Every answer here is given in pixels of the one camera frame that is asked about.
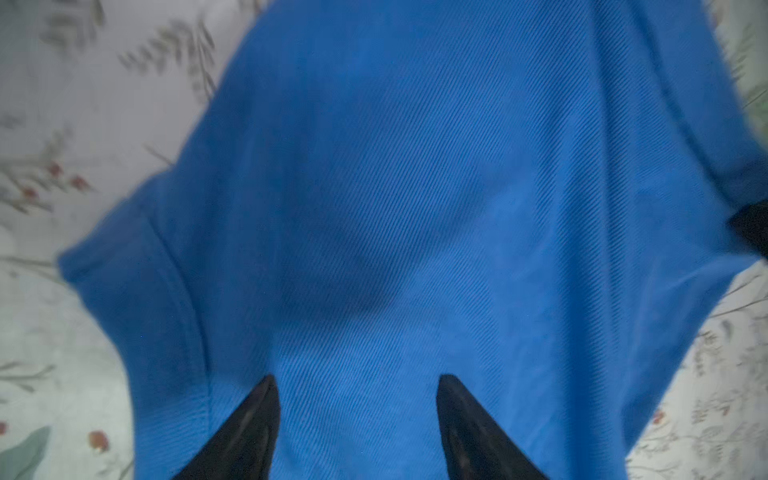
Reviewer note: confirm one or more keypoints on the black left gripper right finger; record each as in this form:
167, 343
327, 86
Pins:
475, 446

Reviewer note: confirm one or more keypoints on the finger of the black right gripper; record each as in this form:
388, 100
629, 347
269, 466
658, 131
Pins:
751, 224

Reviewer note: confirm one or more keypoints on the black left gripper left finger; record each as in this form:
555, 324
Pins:
244, 445

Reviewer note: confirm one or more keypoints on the blue tank top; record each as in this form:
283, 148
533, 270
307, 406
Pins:
533, 196

